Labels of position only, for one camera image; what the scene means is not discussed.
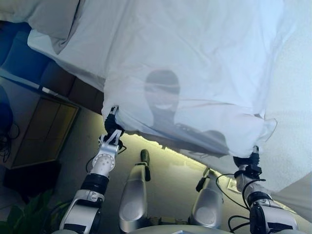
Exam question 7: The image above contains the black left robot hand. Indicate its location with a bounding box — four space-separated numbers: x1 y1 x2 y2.
104 105 125 135

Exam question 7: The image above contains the green leafy houseplant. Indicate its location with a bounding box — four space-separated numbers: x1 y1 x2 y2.
7 189 74 234

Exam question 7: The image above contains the wooden nightstand with drawers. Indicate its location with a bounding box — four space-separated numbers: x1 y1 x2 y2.
0 69 81 170

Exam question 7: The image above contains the white duvet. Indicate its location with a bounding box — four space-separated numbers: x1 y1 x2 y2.
73 0 297 156

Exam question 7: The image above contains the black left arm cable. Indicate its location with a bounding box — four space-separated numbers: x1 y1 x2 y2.
86 143 127 171

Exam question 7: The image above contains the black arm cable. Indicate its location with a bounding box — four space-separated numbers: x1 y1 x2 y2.
215 173 266 230
86 143 127 171

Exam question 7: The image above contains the white textured blanket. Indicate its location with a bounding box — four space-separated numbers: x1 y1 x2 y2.
265 21 312 193

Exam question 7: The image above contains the large beige pillow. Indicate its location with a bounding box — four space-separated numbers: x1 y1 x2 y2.
0 0 81 54

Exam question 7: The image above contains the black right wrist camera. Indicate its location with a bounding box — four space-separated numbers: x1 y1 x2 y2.
245 164 263 175

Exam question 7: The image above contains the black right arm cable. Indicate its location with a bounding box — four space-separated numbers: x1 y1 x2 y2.
215 173 266 230

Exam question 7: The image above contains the brown upholstered bed frame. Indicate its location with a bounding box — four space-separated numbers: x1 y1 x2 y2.
0 20 105 114

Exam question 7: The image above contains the printed paper sheet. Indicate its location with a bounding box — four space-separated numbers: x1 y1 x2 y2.
225 177 238 193

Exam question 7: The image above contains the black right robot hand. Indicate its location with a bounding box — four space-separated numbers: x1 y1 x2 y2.
233 145 261 169

